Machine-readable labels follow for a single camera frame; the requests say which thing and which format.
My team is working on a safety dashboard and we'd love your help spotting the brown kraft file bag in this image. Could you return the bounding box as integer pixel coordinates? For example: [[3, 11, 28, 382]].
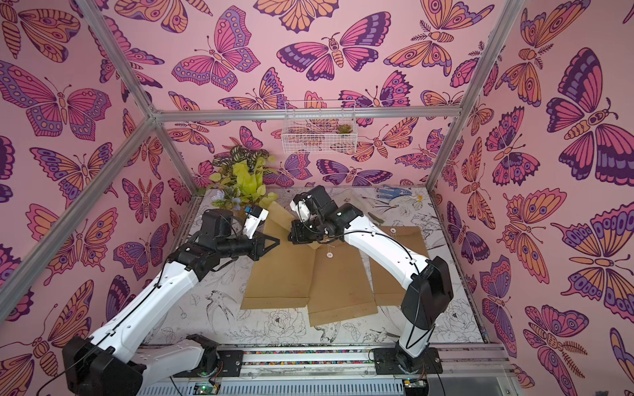
[[307, 243, 378, 327]]

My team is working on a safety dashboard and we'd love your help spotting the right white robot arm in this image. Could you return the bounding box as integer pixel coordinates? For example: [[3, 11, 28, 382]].
[[288, 186, 454, 362]]

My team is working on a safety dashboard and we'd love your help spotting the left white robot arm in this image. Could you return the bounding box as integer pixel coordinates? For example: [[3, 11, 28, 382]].
[[63, 206, 280, 395]]

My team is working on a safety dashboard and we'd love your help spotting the potted green plant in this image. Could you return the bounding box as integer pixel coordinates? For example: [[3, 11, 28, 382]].
[[195, 146, 278, 212]]

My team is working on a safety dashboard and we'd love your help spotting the small succulent in basket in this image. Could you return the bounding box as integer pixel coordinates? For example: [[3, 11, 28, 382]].
[[336, 124, 353, 135]]

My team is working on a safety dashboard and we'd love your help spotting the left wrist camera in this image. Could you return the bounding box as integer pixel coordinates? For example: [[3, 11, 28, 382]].
[[243, 205, 268, 239]]

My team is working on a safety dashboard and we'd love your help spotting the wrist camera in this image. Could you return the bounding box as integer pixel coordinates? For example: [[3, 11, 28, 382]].
[[290, 195, 311, 223], [243, 205, 268, 239]]

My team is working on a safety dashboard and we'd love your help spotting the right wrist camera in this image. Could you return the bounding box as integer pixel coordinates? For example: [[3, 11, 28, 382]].
[[290, 195, 311, 223]]

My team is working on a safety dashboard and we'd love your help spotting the white wire basket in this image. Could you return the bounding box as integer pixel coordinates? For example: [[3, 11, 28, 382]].
[[280, 99, 358, 154]]

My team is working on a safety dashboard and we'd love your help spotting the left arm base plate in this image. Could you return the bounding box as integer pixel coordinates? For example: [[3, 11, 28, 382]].
[[174, 350, 244, 378]]

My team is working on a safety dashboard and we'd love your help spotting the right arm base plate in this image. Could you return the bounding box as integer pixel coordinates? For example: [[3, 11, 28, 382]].
[[370, 346, 443, 376]]

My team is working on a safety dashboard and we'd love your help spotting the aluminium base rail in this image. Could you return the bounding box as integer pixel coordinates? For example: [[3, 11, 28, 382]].
[[136, 344, 523, 395]]

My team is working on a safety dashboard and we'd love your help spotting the aluminium frame post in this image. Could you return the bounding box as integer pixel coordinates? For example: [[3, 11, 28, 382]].
[[419, 0, 525, 192]]

